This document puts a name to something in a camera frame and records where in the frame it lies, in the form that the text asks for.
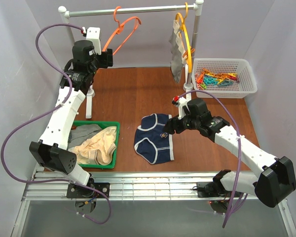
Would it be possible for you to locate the navy blue underwear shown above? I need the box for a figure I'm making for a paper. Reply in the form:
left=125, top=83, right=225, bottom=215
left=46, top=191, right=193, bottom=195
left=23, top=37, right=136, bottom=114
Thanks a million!
left=134, top=113, right=174, bottom=165

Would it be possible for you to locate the green plastic tray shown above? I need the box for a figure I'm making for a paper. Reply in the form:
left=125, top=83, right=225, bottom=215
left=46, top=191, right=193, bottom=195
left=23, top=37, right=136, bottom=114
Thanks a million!
left=68, top=120, right=120, bottom=169

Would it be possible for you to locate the beige underwear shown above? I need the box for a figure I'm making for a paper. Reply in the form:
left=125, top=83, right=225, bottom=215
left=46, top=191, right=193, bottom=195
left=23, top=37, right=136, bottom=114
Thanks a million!
left=68, top=126, right=117, bottom=165

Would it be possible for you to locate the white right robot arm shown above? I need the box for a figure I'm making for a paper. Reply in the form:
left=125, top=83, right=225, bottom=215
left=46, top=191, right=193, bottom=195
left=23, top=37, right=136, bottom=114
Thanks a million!
left=164, top=96, right=296, bottom=207

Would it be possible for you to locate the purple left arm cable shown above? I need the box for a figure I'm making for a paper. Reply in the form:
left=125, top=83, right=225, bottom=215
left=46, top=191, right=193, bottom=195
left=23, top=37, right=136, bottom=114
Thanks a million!
left=1, top=23, right=112, bottom=225

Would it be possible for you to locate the grey hanging underwear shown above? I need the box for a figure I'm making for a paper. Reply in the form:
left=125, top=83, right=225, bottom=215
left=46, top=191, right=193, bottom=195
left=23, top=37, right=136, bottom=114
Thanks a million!
left=169, top=20, right=185, bottom=83

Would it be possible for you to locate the teal clothespin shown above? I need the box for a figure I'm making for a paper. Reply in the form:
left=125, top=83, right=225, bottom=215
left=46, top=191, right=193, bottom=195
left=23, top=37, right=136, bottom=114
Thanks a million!
left=217, top=79, right=234, bottom=86

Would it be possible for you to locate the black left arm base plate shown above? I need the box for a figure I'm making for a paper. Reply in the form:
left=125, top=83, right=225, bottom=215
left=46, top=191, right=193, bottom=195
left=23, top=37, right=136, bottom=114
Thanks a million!
left=66, top=183, right=111, bottom=198

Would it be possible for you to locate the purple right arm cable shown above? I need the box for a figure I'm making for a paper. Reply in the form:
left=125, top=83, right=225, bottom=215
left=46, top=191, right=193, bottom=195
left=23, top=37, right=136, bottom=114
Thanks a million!
left=176, top=89, right=249, bottom=228

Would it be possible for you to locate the yellow plastic hanger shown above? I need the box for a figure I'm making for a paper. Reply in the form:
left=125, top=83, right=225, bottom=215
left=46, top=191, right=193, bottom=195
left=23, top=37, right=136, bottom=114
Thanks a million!
left=175, top=2, right=195, bottom=73

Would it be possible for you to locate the white clothes rack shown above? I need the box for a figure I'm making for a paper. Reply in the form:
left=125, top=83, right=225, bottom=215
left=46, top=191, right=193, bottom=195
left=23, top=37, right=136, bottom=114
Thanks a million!
left=58, top=0, right=205, bottom=119

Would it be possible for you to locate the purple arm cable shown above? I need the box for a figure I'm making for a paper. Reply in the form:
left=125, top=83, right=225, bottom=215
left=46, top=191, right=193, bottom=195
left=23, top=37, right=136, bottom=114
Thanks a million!
left=1, top=23, right=112, bottom=225
left=176, top=89, right=249, bottom=228

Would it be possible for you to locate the white plastic basket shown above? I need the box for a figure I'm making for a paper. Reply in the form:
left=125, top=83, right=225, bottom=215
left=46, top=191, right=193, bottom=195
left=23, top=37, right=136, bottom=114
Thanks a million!
left=192, top=58, right=258, bottom=98

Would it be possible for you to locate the orange plastic hanger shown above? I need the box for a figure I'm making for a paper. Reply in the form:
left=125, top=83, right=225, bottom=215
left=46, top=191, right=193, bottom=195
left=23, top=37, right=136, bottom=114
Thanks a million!
left=102, top=5, right=142, bottom=56

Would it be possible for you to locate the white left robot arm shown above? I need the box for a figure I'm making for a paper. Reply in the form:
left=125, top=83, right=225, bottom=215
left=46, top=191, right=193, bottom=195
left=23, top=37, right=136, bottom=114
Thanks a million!
left=29, top=39, right=113, bottom=185

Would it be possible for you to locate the grey underwear in tray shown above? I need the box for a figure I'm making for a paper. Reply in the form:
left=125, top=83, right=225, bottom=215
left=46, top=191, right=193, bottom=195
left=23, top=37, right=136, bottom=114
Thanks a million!
left=68, top=124, right=102, bottom=149

